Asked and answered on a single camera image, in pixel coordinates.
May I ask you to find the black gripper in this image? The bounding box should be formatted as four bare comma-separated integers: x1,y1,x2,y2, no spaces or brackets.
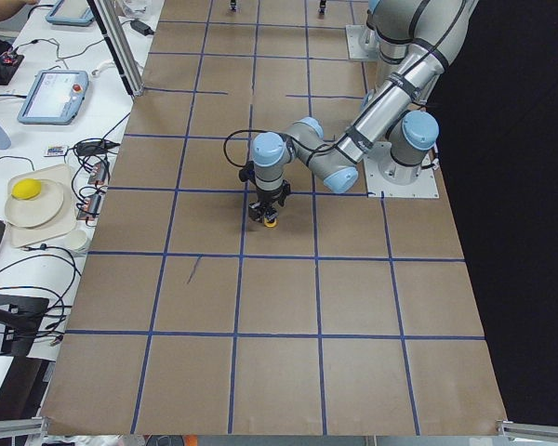
247,180,291,221

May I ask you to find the yellow push button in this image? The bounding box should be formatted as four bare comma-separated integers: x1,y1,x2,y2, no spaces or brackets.
262,214,277,228

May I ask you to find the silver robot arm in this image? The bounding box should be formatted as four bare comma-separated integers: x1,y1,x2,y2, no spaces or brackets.
239,1,476,227

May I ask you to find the white paper cup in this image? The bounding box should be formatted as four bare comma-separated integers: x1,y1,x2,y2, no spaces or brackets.
64,230,91,256

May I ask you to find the beige tray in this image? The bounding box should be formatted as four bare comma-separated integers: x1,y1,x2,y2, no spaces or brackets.
4,164,76,248

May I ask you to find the black power adapter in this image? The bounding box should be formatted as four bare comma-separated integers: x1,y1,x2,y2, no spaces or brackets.
129,19,154,36

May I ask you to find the beige plate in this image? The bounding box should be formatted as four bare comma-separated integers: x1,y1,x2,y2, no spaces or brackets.
5,179,64,228

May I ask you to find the near teach pendant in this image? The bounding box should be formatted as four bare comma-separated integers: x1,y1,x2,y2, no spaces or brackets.
17,70,89,125

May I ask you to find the teach pendant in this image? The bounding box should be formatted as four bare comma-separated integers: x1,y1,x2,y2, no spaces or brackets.
17,70,89,125
46,0,94,27

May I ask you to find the yellow lemon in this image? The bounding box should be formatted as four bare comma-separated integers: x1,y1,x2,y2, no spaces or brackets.
11,178,42,200

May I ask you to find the far teach pendant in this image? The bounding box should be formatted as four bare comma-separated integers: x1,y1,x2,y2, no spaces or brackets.
46,0,94,27

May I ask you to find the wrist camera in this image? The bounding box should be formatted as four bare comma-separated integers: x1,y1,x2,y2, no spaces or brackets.
238,160,256,184

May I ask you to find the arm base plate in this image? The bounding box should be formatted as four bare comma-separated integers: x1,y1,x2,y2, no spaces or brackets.
345,25,379,62
364,141,439,199

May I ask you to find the aluminium frame post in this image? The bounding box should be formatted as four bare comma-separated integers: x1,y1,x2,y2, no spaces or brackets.
87,0,144,98

